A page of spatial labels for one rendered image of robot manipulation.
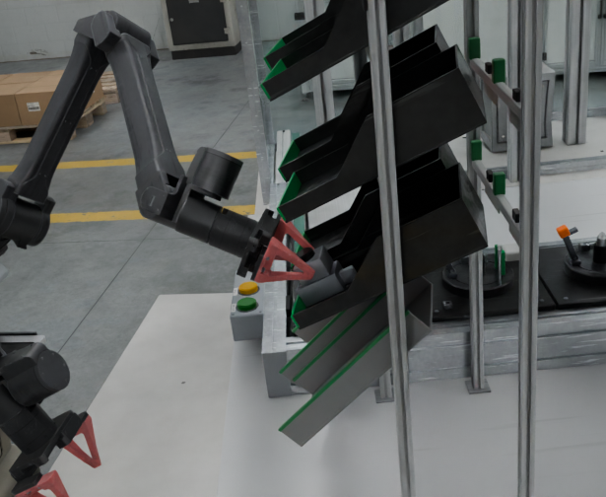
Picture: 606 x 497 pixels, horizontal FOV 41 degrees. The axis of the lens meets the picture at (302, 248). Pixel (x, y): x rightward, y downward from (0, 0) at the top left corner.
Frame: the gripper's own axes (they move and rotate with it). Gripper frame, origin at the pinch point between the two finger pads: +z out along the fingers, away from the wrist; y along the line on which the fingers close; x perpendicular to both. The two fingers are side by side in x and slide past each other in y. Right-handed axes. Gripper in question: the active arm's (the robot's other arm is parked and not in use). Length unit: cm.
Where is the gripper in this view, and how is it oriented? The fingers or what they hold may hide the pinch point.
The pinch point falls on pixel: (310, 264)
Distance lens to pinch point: 113.4
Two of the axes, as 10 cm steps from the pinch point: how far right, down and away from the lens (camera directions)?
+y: 1.8, -4.5, 8.7
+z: 9.2, 3.8, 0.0
